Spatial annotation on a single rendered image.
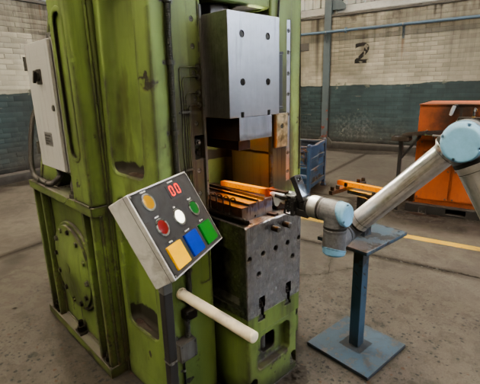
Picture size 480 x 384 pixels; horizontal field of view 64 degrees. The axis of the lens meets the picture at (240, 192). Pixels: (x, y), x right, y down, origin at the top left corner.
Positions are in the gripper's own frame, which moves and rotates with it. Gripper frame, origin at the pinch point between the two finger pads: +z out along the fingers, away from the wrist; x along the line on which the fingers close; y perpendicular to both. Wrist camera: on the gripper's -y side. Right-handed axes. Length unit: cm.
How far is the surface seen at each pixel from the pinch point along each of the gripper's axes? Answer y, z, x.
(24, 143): 50, 630, 69
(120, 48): -60, 54, -37
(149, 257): 2, -15, -71
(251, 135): -24.2, 7.8, -5.3
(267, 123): -28.2, 7.9, 4.3
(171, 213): -7, -8, -58
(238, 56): -55, 8, -12
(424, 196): 87, 58, 334
